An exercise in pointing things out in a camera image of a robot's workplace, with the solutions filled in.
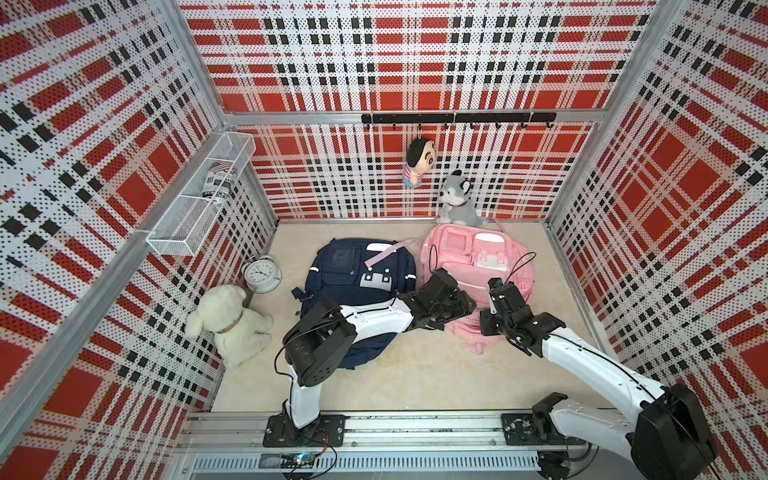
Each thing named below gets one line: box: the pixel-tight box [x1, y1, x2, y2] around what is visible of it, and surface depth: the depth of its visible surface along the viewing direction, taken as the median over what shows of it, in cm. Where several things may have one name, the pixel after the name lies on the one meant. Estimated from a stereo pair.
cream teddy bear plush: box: [184, 284, 273, 368], surface depth 80 cm
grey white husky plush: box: [436, 169, 488, 227], surface depth 113 cm
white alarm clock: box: [241, 255, 283, 295], surface depth 103 cm
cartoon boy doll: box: [403, 138, 436, 188], surface depth 94 cm
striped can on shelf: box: [202, 160, 237, 205], surface depth 77 cm
